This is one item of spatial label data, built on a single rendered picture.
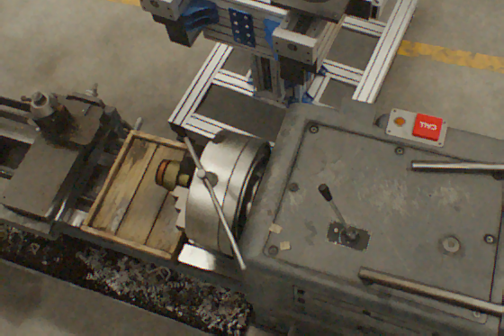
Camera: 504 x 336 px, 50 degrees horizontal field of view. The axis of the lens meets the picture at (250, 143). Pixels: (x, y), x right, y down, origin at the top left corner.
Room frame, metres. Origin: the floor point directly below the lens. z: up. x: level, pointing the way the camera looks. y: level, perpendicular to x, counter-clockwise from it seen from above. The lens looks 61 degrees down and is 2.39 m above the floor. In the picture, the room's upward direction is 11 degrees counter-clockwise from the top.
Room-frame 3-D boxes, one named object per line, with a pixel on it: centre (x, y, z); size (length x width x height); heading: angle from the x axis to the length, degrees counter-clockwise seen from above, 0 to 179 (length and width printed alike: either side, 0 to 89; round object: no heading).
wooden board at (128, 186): (0.75, 0.33, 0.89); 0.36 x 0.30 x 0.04; 151
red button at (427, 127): (0.59, -0.42, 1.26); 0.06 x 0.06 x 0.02; 61
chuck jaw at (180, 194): (0.57, 0.19, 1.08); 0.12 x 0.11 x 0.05; 151
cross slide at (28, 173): (0.92, 0.60, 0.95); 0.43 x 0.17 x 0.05; 151
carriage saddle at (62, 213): (0.93, 0.65, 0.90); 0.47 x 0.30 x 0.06; 151
